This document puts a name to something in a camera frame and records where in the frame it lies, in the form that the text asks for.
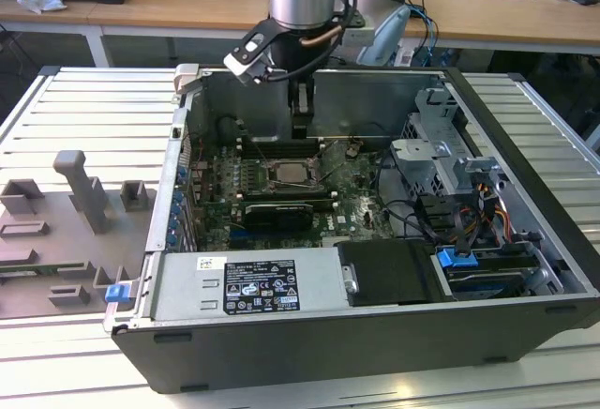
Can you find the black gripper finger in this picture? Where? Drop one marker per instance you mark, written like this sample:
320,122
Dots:
300,125

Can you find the silver square CPU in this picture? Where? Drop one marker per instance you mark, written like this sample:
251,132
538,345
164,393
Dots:
289,173

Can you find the black RAM slot row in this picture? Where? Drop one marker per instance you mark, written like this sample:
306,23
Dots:
276,148
281,197

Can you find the black CPU socket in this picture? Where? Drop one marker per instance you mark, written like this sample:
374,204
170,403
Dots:
267,177

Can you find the round coin cell battery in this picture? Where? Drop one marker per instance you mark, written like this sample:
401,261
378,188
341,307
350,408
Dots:
354,148

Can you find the black cylindrical part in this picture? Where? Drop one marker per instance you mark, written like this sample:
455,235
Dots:
228,127

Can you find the black graphics card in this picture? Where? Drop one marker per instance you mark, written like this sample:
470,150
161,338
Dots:
281,216

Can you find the pale blue teach pendant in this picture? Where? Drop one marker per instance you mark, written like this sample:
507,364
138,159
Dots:
389,34

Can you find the green motherboard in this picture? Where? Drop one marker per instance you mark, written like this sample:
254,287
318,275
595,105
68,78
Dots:
356,212

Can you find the wooden desk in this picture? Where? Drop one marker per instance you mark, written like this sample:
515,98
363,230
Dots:
187,1

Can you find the grey metal drive cage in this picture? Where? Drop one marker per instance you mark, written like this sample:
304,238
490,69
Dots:
422,156

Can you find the black power supply label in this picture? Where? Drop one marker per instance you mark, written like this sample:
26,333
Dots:
262,287

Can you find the black plastic air shroud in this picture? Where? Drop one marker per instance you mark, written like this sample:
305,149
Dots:
389,273

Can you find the silver power supply unit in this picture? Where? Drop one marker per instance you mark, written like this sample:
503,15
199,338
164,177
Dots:
187,287

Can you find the blue disk carrier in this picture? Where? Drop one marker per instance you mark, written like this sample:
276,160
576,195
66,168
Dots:
452,259

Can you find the black open PC case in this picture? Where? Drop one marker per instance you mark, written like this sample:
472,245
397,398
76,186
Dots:
328,357

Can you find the black disk drive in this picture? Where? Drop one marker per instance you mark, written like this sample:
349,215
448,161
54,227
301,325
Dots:
492,277

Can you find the blue case latch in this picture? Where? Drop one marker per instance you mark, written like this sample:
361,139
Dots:
116,293

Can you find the grey parts rack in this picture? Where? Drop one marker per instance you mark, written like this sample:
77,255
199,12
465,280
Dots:
56,240

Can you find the black computer mouse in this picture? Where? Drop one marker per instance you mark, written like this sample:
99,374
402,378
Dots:
586,0

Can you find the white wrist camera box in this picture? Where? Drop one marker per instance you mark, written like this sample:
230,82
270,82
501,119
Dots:
244,59

